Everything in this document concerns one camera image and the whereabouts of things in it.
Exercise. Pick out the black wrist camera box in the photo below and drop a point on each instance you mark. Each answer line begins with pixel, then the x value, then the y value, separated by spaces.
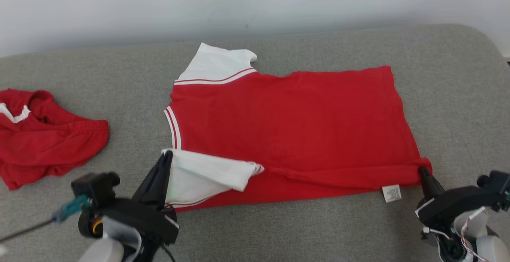
pixel 95 186
pixel 496 182

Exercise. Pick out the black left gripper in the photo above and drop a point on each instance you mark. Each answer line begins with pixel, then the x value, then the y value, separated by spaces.
pixel 151 224

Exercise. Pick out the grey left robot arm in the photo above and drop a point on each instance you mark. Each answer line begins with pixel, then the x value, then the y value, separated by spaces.
pixel 99 252

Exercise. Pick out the red Bulls jersey white sleeves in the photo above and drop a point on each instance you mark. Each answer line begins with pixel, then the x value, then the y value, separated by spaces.
pixel 299 126

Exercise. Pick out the red shorts white trim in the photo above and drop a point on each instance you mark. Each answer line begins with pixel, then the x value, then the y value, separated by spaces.
pixel 51 142

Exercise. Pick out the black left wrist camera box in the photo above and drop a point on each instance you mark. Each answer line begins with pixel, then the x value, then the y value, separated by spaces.
pixel 95 186

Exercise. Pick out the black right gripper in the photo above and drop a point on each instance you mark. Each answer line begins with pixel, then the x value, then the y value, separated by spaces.
pixel 450 206

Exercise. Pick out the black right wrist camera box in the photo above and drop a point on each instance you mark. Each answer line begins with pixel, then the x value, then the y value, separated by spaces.
pixel 496 182

